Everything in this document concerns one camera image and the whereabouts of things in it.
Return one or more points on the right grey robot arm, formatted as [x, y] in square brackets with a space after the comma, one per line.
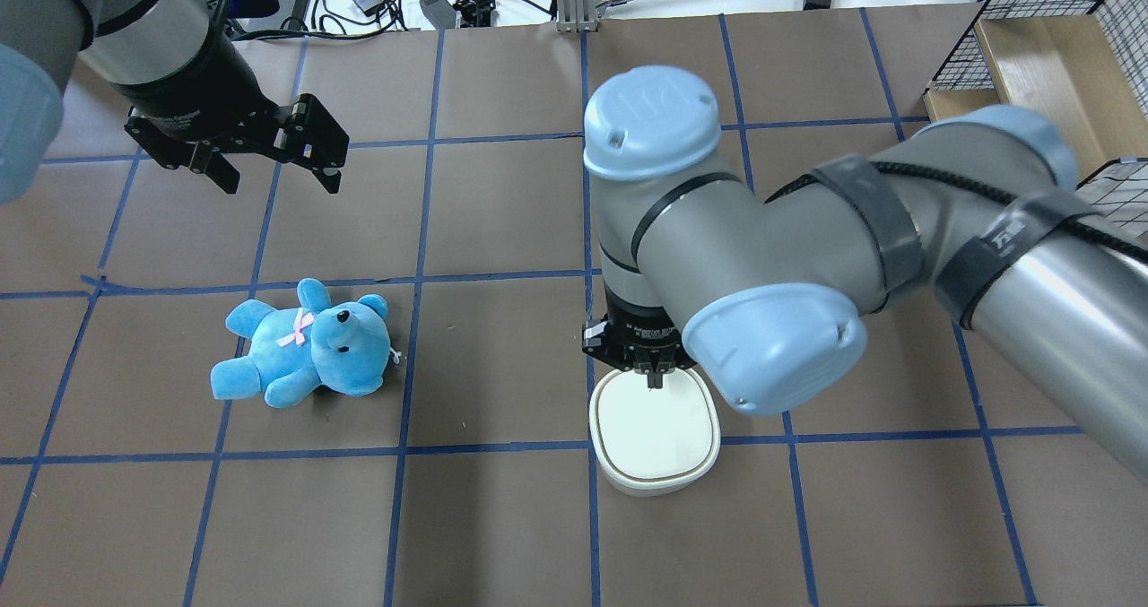
[769, 296]

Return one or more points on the wire grid box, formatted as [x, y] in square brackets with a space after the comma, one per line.
[1079, 63]

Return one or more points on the white trash can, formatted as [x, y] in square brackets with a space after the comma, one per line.
[650, 442]

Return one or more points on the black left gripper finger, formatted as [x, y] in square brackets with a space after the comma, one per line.
[209, 161]
[328, 175]

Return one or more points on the blue teddy bear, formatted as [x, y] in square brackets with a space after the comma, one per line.
[292, 352]

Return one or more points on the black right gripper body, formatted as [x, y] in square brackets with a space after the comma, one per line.
[635, 320]

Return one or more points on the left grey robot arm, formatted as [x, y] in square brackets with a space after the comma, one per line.
[122, 41]

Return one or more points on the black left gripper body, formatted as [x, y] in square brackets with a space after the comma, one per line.
[208, 82]

